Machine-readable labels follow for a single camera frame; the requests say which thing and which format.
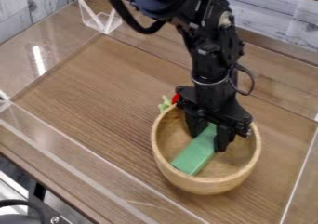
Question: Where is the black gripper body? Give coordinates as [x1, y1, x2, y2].
[175, 77, 252, 138]

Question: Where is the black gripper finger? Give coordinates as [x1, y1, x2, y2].
[215, 125, 236, 152]
[186, 108, 207, 138]

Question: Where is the green rectangular block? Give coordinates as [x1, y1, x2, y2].
[170, 124, 216, 176]

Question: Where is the wooden bowl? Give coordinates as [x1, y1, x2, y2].
[151, 106, 262, 195]

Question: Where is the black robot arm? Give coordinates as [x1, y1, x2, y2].
[131, 0, 252, 152]

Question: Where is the red toy strawberry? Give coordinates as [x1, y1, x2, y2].
[157, 94, 180, 112]

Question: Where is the clear acrylic corner bracket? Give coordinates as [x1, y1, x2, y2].
[79, 0, 123, 34]

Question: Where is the clear acrylic tray wall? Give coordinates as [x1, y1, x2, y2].
[0, 99, 207, 224]

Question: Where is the black metal table frame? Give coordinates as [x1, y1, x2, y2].
[0, 156, 92, 224]

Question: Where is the black cable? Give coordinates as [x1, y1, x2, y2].
[0, 197, 43, 224]

